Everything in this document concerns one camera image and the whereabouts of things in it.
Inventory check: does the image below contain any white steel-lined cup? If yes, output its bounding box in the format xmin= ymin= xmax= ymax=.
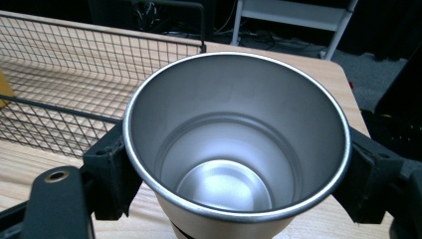
xmin=121 ymin=51 xmax=352 ymax=239

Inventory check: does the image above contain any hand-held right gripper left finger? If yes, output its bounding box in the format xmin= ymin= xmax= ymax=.
xmin=82 ymin=119 xmax=143 ymax=221

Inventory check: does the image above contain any white metal rack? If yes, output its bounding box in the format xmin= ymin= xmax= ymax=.
xmin=231 ymin=0 xmax=360 ymax=62

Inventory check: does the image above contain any black wire mesh basket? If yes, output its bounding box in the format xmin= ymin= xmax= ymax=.
xmin=0 ymin=0 xmax=207 ymax=159

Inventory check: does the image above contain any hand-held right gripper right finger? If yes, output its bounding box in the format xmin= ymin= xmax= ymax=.
xmin=331 ymin=125 xmax=407 ymax=224

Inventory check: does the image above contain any yellow object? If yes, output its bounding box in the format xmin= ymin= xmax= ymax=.
xmin=0 ymin=68 xmax=16 ymax=109

